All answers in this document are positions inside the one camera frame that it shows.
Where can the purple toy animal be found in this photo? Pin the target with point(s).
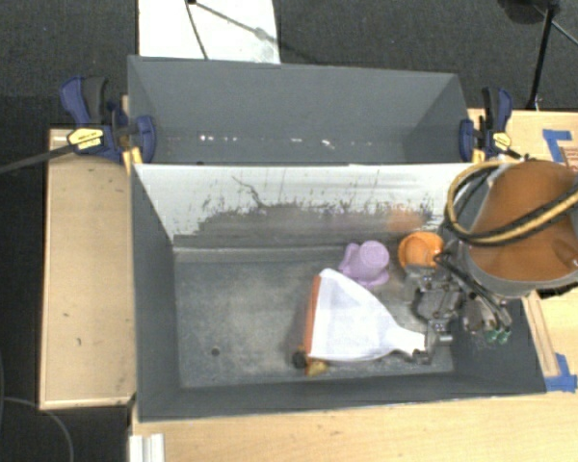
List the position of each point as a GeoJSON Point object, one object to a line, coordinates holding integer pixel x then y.
{"type": "Point", "coordinates": [368, 263]}

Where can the grey metal bin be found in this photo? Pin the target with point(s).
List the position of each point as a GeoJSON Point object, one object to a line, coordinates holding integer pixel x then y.
{"type": "Point", "coordinates": [250, 306]}

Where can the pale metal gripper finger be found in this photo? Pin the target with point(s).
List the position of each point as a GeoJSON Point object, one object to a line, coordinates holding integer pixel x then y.
{"type": "Point", "coordinates": [446, 339]}
{"type": "Point", "coordinates": [429, 349]}

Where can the small dark round thing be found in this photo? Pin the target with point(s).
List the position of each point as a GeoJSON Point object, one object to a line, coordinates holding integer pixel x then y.
{"type": "Point", "coordinates": [298, 359]}

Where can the white cloth with orange edge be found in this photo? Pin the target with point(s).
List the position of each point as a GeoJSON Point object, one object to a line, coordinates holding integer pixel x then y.
{"type": "Point", "coordinates": [351, 320]}

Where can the orange ball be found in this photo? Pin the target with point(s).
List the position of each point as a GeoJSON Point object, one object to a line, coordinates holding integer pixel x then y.
{"type": "Point", "coordinates": [416, 250]}

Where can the small yellow-brown lump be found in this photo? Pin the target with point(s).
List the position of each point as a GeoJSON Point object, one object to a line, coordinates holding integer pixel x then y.
{"type": "Point", "coordinates": [316, 367]}

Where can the pale wood board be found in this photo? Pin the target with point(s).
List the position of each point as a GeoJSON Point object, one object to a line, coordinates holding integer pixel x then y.
{"type": "Point", "coordinates": [89, 277]}

